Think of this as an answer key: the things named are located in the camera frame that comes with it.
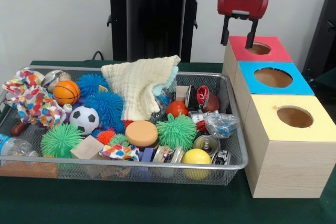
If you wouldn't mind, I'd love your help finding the green spiky rubber toy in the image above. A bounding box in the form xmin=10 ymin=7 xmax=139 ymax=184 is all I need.
xmin=40 ymin=123 xmax=84 ymax=158

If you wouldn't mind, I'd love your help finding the large multicoloured patchwork cloth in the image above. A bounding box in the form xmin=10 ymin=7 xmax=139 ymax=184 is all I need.
xmin=2 ymin=69 xmax=66 ymax=130

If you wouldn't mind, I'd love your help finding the yellow ball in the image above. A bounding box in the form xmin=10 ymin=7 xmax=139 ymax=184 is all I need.
xmin=181 ymin=148 xmax=212 ymax=181

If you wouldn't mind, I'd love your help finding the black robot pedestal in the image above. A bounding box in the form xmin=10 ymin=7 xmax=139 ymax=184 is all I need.
xmin=101 ymin=0 xmax=211 ymax=63

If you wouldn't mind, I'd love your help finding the cream and mint cloth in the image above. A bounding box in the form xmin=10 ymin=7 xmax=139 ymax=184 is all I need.
xmin=100 ymin=55 xmax=182 ymax=121

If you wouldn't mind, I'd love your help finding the silver wire mesh bin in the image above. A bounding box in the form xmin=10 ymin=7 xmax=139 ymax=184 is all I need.
xmin=0 ymin=65 xmax=249 ymax=187

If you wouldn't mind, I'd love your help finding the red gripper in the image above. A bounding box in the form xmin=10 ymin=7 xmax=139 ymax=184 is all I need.
xmin=217 ymin=0 xmax=269 ymax=49

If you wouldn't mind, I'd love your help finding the dark green tablecloth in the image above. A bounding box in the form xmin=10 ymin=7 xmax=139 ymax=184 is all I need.
xmin=0 ymin=60 xmax=336 ymax=224
xmin=313 ymin=67 xmax=336 ymax=96

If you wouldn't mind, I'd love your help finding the large green spiky ball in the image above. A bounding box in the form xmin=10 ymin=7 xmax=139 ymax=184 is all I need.
xmin=156 ymin=113 xmax=198 ymax=153

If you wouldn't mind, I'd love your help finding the blue spiky toy with eyes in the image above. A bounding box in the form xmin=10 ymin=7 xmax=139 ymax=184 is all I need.
xmin=85 ymin=91 xmax=125 ymax=133

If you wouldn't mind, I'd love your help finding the black cable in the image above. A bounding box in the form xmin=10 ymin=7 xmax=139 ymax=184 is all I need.
xmin=91 ymin=50 xmax=106 ymax=61

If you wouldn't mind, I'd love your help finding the round orange sponge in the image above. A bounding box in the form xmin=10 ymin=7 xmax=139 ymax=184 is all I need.
xmin=124 ymin=121 xmax=159 ymax=148

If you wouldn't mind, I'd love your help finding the black and white soccer ball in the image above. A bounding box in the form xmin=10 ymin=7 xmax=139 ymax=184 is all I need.
xmin=69 ymin=105 xmax=100 ymax=135

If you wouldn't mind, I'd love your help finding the wooden box with three holes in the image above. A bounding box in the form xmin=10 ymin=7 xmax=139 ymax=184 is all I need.
xmin=222 ymin=35 xmax=336 ymax=199

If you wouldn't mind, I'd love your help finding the plain wooden cube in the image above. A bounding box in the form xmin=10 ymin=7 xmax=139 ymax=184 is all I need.
xmin=70 ymin=135 xmax=105 ymax=159

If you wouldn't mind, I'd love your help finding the black monitor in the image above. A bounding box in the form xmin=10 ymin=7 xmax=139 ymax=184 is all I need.
xmin=301 ymin=0 xmax=336 ymax=78

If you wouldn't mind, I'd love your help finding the orange toy basketball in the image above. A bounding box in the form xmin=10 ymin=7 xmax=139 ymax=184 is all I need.
xmin=52 ymin=80 xmax=81 ymax=105

